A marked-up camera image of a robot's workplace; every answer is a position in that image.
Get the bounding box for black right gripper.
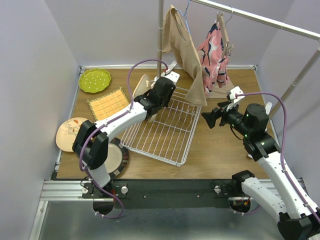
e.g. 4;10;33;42
201;99;252;137

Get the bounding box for yellow woven placemat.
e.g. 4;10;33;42
87;87;130;122

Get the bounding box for green polka dot plate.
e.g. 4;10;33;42
78;68;112;94

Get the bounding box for cream green floral plate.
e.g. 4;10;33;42
148;114;157;123

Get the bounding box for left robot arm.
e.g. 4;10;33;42
72;73;179;198

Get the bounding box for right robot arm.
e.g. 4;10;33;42
201;101;320;240

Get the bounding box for pink patterned hanging garment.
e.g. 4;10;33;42
197;22;230;98

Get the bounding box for beige hanging shirt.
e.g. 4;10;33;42
161;4;238;107

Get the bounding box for black rimmed silver plate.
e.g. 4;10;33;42
104;137;129;179

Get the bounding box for wooden clip hanger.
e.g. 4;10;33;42
216;12;234;60

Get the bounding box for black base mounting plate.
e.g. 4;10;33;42
82;179;252;213

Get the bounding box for beige plate orange leaves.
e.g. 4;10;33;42
55;117;87;152

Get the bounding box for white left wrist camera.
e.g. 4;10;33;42
161;65;180;85

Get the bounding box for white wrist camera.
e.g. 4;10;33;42
226;86;245;112
161;65;180;85

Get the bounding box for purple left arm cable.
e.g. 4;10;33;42
79;58;170;220

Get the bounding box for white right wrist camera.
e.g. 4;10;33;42
226;86;245;112

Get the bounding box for white wire dish rack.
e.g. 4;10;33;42
121;87;202;167

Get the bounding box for blue wire hanger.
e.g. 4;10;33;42
175;0;190;34

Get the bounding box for white clothes rack frame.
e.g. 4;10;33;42
157;0;320;102

